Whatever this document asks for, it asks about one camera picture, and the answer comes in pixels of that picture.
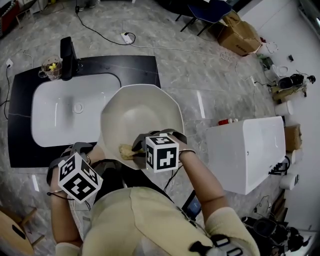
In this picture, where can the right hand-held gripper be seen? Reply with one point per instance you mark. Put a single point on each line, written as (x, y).
(162, 156)

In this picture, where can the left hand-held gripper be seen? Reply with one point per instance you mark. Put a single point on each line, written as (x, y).
(80, 181)

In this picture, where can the yellow scrubbing sponge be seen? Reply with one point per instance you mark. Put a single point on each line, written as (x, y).
(127, 151)

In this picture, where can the cream white pan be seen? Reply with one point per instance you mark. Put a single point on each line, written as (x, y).
(140, 112)

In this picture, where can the person's right forearm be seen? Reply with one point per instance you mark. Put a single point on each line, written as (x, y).
(202, 185)

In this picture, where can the person's left forearm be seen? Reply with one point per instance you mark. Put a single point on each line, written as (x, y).
(63, 220)

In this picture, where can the person's left hand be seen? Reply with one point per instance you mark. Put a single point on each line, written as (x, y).
(96, 156)

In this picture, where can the person's cream shirt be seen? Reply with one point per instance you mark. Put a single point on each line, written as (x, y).
(140, 220)

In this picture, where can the black tablet device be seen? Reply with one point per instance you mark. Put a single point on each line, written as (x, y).
(193, 206)

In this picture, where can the white sink basin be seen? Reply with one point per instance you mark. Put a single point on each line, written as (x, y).
(67, 110)

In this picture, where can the wooden stool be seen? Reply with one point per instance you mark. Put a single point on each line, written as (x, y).
(15, 231)

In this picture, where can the black sink counter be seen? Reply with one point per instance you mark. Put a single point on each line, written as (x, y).
(20, 120)

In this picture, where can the red bottle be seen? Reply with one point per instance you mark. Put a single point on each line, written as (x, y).
(225, 121)

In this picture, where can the white bathtub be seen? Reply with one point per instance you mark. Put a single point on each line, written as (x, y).
(246, 152)

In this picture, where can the glass mug with yellow item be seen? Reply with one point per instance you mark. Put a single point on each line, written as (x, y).
(52, 68)

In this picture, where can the white power strip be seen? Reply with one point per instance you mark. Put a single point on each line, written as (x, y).
(126, 38)

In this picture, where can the black faucet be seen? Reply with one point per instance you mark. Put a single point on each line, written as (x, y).
(67, 58)

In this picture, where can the black bathtub tap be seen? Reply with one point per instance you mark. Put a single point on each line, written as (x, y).
(279, 168)

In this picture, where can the white roll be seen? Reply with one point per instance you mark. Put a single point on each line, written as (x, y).
(289, 181)

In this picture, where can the white paper cup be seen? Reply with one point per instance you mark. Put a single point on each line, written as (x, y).
(283, 108)

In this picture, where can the small brown cardboard box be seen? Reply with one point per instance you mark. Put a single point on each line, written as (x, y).
(293, 138)

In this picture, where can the open cardboard box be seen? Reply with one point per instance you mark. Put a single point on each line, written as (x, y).
(238, 35)

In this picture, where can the blue chair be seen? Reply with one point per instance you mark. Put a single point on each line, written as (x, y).
(205, 11)

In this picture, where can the black headset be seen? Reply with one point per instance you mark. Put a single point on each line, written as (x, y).
(291, 81)

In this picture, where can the white wall socket plate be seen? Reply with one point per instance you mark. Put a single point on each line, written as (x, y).
(9, 63)

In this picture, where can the pile of black camera gear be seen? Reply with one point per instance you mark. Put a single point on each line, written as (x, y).
(272, 232)

